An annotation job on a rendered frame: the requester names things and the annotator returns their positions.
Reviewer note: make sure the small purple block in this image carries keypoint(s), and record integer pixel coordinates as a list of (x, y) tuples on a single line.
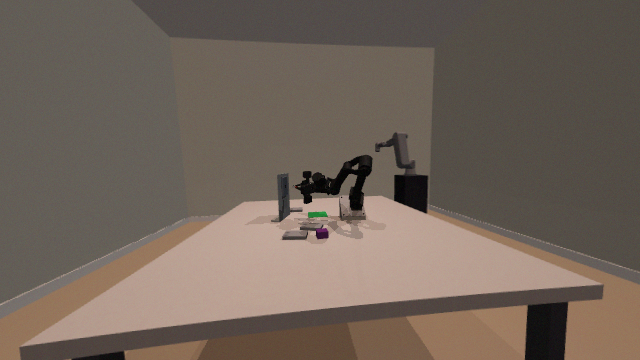
[(322, 233)]

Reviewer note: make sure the green translucent square zone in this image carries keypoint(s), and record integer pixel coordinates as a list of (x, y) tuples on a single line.
[(317, 214)]

